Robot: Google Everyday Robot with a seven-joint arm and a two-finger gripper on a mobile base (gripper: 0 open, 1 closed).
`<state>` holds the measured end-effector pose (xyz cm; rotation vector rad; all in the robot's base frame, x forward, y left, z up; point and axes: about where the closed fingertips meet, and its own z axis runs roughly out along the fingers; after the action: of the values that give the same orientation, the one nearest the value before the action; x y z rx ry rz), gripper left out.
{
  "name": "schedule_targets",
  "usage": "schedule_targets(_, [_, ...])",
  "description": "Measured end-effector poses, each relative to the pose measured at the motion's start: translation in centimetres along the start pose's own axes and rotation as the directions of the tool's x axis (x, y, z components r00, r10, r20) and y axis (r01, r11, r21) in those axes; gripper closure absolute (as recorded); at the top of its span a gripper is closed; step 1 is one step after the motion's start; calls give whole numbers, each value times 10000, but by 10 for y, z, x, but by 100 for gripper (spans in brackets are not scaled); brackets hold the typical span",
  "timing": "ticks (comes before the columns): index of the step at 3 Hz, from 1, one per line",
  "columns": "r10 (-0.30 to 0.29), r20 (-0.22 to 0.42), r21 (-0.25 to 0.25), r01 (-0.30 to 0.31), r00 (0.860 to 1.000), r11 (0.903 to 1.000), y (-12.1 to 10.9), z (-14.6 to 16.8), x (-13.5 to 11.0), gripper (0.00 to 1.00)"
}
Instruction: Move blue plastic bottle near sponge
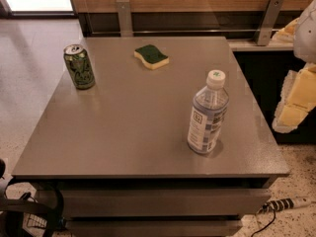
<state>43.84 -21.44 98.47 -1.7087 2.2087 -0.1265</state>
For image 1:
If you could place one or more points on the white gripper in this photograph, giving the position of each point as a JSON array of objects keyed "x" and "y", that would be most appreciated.
[{"x": 306, "y": 37}]

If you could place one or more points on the clear blue-label plastic bottle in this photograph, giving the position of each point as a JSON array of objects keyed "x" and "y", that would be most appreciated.
[{"x": 208, "y": 113}]

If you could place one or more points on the green and yellow sponge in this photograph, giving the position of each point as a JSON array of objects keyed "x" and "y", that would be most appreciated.
[{"x": 151, "y": 57}]

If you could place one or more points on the grey side shelf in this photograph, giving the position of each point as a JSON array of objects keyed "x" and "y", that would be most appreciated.
[{"x": 250, "y": 45}]

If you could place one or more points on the white power strip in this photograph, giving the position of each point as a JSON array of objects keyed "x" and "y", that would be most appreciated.
[{"x": 284, "y": 204}]

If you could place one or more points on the grey drawer cabinet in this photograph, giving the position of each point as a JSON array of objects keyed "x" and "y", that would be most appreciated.
[{"x": 118, "y": 154}]

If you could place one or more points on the green soda can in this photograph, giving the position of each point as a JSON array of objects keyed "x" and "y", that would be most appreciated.
[{"x": 79, "y": 66}]

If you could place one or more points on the right metal bracket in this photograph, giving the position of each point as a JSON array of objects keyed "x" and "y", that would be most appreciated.
[{"x": 264, "y": 32}]

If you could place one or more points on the metal bracket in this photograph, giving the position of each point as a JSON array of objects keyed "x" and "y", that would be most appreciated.
[
  {"x": 264, "y": 32},
  {"x": 124, "y": 18}
]

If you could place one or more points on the left metal bracket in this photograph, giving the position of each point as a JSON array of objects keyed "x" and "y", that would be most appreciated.
[{"x": 124, "y": 18}]

